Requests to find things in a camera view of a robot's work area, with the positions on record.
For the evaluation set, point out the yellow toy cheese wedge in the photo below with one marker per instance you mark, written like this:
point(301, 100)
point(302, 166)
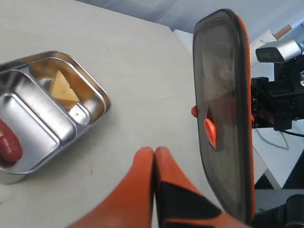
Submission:
point(60, 90)

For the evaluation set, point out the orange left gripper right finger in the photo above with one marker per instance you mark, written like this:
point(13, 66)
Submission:
point(181, 205)

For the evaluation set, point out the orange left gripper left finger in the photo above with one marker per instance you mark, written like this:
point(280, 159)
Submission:
point(130, 204)

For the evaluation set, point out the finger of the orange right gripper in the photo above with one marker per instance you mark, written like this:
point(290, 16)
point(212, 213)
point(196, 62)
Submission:
point(194, 111)

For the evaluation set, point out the red toy sausage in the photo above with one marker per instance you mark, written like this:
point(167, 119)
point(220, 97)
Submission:
point(10, 147)

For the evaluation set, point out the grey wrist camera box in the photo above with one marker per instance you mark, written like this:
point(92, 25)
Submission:
point(279, 51)

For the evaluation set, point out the cardboard tube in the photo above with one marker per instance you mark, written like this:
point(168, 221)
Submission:
point(282, 32)

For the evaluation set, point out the stainless steel lunch box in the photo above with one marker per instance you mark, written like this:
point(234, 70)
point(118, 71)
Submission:
point(43, 126)

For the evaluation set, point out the dark transparent box lid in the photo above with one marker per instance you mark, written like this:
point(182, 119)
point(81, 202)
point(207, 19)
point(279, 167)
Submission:
point(222, 89)

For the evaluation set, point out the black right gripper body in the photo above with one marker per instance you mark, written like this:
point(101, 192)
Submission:
point(276, 104)

